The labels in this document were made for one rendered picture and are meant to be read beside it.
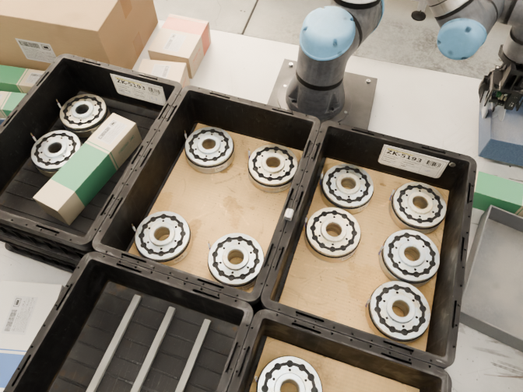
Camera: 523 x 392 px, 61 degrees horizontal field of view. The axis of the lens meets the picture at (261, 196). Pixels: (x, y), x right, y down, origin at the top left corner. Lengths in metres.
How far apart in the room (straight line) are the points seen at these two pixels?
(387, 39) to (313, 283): 1.95
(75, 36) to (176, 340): 0.79
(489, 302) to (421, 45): 1.79
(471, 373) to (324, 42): 0.73
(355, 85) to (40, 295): 0.90
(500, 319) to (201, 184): 0.67
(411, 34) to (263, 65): 1.45
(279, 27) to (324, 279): 1.94
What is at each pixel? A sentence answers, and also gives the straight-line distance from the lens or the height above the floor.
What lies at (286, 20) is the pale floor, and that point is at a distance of 2.65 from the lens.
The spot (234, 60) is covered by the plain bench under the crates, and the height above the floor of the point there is 0.70.
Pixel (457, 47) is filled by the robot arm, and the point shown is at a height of 1.07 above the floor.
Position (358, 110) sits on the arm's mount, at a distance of 1.19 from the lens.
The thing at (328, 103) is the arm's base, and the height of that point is 0.80.
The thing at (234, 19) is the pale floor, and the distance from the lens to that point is 2.66.
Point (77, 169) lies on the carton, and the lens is 0.95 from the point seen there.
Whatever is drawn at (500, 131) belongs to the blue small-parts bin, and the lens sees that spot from 1.30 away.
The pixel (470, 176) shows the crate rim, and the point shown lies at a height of 0.93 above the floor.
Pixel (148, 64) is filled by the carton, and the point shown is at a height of 0.77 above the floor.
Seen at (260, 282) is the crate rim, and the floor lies 0.93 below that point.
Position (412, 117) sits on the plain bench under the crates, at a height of 0.70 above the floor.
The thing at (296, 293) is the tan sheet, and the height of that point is 0.83.
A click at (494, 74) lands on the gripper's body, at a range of 1.14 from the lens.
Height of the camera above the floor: 1.61
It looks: 59 degrees down
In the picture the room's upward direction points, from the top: straight up
